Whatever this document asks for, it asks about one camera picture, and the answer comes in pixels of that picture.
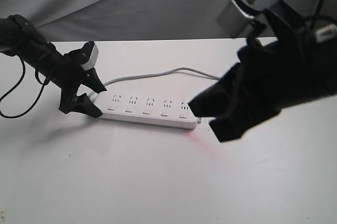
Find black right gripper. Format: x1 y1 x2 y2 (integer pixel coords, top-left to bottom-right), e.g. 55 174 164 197
236 0 336 108

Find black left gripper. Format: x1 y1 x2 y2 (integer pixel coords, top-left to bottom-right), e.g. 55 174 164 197
36 46 106 118

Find white five-socket power strip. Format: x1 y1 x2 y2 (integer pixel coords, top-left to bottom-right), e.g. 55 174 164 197
94 91 198 130

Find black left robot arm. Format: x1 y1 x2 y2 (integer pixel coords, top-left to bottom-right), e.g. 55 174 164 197
1 14 106 118

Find grey power cable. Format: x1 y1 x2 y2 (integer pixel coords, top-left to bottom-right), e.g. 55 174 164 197
88 67 221 98

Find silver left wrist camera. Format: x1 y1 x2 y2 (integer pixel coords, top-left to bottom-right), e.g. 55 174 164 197
80 41 99 71

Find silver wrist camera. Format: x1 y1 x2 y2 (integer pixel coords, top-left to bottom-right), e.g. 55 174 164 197
216 0 278 38
80 41 99 71

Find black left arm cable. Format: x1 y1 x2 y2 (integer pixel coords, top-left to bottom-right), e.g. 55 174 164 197
0 50 56 118

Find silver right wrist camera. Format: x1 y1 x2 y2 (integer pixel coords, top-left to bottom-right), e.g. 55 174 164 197
216 0 278 38

